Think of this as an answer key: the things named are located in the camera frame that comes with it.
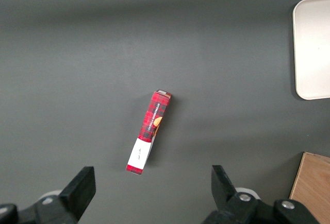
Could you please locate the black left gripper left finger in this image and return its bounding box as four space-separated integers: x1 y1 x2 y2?
0 166 97 224

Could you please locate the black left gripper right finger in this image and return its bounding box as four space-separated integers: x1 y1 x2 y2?
202 165 319 224

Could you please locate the white plastic tray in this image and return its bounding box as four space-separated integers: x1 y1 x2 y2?
292 0 330 100

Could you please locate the light wooden board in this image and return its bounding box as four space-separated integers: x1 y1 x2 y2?
289 151 330 224

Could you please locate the red plaid shortbread box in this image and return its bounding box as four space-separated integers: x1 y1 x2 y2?
125 90 173 177

